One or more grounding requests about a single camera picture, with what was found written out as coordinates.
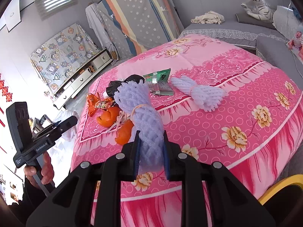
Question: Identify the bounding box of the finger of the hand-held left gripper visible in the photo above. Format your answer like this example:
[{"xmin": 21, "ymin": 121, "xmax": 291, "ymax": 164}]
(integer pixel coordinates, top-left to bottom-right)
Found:
[{"xmin": 33, "ymin": 116, "xmax": 78, "ymax": 138}]

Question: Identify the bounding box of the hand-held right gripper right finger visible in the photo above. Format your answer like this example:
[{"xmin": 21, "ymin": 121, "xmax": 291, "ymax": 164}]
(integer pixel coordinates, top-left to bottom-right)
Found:
[{"xmin": 162, "ymin": 130, "xmax": 276, "ymax": 227}]

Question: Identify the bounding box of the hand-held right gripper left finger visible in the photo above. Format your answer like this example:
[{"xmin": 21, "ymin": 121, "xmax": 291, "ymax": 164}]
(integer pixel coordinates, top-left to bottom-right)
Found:
[{"xmin": 26, "ymin": 136, "xmax": 142, "ymax": 227}]

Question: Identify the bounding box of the orange peel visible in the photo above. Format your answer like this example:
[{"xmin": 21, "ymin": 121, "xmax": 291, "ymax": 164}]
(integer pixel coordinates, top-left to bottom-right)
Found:
[
  {"xmin": 115, "ymin": 119, "xmax": 135, "ymax": 145},
  {"xmin": 96, "ymin": 106, "xmax": 122, "ymax": 127}
]

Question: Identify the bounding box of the purple foam net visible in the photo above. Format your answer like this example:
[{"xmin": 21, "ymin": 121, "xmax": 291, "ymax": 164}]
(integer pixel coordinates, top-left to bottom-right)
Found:
[{"xmin": 114, "ymin": 79, "xmax": 165, "ymax": 173}]

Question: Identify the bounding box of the black plastic bag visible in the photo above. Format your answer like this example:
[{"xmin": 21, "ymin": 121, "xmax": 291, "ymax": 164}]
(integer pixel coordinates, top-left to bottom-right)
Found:
[{"xmin": 106, "ymin": 74, "xmax": 145, "ymax": 98}]

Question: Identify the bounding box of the person's left forearm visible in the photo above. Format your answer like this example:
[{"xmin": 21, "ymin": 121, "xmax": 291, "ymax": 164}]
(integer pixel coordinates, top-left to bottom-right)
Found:
[{"xmin": 8, "ymin": 174, "xmax": 56, "ymax": 220}]

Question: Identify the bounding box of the person's left hand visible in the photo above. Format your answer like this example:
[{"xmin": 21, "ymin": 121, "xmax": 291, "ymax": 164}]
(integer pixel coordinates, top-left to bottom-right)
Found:
[{"xmin": 25, "ymin": 151, "xmax": 55, "ymax": 185}]

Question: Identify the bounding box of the orange plastic wrapper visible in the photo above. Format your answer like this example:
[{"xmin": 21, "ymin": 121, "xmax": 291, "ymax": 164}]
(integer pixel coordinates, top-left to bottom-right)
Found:
[{"xmin": 86, "ymin": 93, "xmax": 101, "ymax": 117}]

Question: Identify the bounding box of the shiny candy wrapper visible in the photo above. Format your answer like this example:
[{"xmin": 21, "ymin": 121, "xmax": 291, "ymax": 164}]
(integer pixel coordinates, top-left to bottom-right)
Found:
[{"xmin": 95, "ymin": 98, "xmax": 116, "ymax": 110}]

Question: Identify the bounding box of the white drawer cabinet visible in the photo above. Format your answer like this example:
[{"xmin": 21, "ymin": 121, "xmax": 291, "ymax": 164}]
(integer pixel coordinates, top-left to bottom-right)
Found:
[{"xmin": 52, "ymin": 48, "xmax": 114, "ymax": 110}]

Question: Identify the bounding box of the pink floral blanket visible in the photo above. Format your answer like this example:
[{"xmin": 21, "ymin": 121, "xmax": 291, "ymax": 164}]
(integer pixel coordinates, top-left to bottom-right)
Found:
[{"xmin": 71, "ymin": 34, "xmax": 303, "ymax": 227}]

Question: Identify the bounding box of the cartoon print cloth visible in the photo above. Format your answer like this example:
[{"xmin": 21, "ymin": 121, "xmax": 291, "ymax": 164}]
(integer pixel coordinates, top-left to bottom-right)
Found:
[{"xmin": 30, "ymin": 23, "xmax": 101, "ymax": 94}]

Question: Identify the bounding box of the silver foil packet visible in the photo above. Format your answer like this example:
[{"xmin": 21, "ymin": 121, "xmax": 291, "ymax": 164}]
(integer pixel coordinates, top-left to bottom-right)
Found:
[{"xmin": 145, "ymin": 73, "xmax": 175, "ymax": 97}]

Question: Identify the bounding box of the white foam net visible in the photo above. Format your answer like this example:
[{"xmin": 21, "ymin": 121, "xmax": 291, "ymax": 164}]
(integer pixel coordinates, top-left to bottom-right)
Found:
[{"xmin": 170, "ymin": 76, "xmax": 227, "ymax": 112}]

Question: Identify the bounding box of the green snack packet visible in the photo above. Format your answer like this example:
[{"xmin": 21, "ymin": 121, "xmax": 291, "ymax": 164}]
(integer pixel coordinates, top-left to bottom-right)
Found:
[{"xmin": 143, "ymin": 68, "xmax": 171, "ymax": 82}]

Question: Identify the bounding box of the white hanging garment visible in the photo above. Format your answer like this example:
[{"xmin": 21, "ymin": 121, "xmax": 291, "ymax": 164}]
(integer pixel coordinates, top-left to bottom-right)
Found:
[{"xmin": 85, "ymin": 3, "xmax": 119, "ymax": 60}]

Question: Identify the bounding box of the striped grey mattress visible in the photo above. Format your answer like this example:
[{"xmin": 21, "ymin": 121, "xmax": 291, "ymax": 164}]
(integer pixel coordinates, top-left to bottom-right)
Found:
[{"xmin": 97, "ymin": 0, "xmax": 182, "ymax": 58}]

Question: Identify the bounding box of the cream crumpled cloth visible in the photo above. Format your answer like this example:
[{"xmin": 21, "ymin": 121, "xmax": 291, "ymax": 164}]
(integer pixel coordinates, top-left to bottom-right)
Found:
[{"xmin": 191, "ymin": 11, "xmax": 225, "ymax": 25}]

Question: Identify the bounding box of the grey cushion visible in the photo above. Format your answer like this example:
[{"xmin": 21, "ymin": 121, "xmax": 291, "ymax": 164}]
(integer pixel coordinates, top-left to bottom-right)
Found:
[{"xmin": 235, "ymin": 13, "xmax": 275, "ymax": 30}]

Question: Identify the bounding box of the baby doll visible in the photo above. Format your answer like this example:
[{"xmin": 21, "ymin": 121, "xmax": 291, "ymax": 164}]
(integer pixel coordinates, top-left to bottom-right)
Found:
[{"xmin": 286, "ymin": 30, "xmax": 303, "ymax": 58}]

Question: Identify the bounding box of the white plush tiger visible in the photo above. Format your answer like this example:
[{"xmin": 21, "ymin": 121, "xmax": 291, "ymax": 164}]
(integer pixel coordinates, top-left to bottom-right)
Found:
[{"xmin": 241, "ymin": 0, "xmax": 276, "ymax": 23}]

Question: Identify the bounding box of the white lace pillow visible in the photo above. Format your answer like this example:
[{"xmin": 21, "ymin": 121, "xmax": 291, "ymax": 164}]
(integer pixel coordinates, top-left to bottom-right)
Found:
[{"xmin": 272, "ymin": 5, "xmax": 303, "ymax": 41}]

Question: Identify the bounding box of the blue cloth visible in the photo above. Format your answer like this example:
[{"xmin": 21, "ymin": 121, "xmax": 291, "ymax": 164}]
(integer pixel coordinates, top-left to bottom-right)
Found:
[{"xmin": 292, "ymin": 7, "xmax": 303, "ymax": 20}]

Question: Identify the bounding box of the red wall decoration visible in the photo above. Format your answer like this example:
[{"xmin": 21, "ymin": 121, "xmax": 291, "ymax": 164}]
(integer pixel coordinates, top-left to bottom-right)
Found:
[{"xmin": 0, "ymin": 73, "xmax": 14, "ymax": 103}]

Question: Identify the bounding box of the beige cloth with strings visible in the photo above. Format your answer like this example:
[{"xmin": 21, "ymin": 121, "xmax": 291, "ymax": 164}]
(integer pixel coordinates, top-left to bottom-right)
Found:
[{"xmin": 104, "ymin": 111, "xmax": 133, "ymax": 134}]

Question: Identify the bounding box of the grey wall vent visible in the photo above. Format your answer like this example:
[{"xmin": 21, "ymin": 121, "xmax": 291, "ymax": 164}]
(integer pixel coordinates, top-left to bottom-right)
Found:
[{"xmin": 35, "ymin": 0, "xmax": 78, "ymax": 21}]

